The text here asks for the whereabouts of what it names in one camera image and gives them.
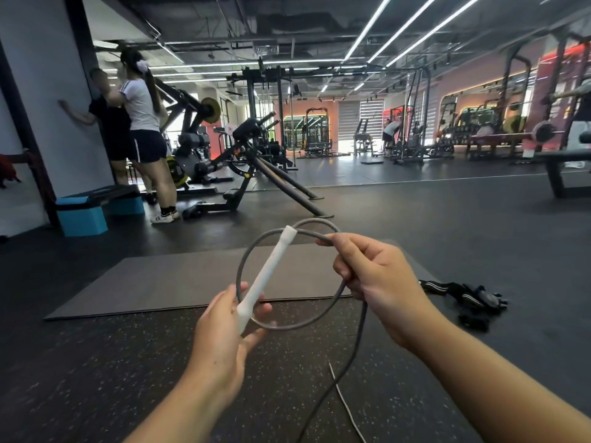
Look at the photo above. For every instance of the person's left hand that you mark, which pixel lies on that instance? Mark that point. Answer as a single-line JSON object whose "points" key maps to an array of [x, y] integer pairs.
{"points": [[217, 346]]}

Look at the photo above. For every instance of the person's right hand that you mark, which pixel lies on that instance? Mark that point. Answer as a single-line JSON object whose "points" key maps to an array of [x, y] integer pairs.
{"points": [[392, 290]]}

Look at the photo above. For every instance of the person's right fingers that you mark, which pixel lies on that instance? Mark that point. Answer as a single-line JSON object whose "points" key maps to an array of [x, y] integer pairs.
{"points": [[353, 246]]}

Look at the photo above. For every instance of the person's left thumb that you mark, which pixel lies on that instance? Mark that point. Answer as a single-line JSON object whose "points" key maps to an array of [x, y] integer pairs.
{"points": [[233, 297]]}

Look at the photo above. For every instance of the person's right forearm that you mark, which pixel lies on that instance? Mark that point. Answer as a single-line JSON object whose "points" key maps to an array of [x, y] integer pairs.
{"points": [[485, 392]]}

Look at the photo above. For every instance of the person's left forearm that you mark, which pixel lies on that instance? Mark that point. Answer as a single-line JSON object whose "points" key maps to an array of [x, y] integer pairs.
{"points": [[184, 410]]}

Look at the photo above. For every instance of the grey exercise mat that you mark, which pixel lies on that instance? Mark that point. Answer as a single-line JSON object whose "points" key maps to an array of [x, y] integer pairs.
{"points": [[184, 276]]}

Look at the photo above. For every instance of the black adjustable bench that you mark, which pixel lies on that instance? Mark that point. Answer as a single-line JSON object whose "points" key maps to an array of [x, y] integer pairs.
{"points": [[363, 140]]}

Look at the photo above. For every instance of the black power rack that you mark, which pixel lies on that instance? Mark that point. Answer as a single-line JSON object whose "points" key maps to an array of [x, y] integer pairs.
{"points": [[317, 131]]}

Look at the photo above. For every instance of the black back extension bench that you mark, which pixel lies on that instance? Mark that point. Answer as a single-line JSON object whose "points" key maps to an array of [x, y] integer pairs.
{"points": [[258, 166]]}

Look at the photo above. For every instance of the grey window blinds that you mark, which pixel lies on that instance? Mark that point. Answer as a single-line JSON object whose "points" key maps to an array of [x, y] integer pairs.
{"points": [[362, 119]]}

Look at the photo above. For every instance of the plate machine with yellow disc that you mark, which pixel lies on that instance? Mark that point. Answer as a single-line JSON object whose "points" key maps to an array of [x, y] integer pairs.
{"points": [[194, 147]]}

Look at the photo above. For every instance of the blue black step platform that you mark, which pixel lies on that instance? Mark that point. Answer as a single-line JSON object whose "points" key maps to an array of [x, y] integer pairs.
{"points": [[83, 216]]}

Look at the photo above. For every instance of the barbell with weight plates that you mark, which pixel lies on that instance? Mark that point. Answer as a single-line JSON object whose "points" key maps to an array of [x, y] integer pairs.
{"points": [[540, 132]]}

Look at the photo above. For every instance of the long ceiling light strip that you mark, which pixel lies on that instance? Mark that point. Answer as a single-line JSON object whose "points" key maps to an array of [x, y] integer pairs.
{"points": [[436, 29], [404, 28], [369, 26]]}

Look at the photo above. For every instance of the black squat rack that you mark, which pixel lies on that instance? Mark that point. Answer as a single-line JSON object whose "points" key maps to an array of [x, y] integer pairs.
{"points": [[561, 87]]}

